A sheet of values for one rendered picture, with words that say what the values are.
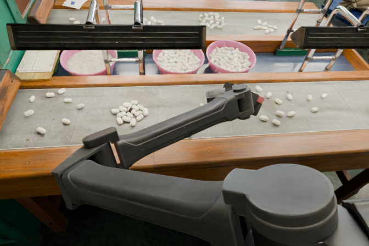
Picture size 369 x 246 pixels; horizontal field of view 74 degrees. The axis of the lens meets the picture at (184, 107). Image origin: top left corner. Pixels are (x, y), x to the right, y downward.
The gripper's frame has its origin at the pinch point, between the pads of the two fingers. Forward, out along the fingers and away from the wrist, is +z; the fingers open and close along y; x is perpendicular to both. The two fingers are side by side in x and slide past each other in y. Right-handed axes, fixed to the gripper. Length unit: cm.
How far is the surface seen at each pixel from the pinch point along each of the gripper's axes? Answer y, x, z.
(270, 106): 11.4, 5.8, 26.9
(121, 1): -97, 32, 45
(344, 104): 42, 22, 40
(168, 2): -73, 46, 57
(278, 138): 18.8, -6.3, 13.8
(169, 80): -34.6, -2.9, 16.5
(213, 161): 0.3, -24.3, -0.8
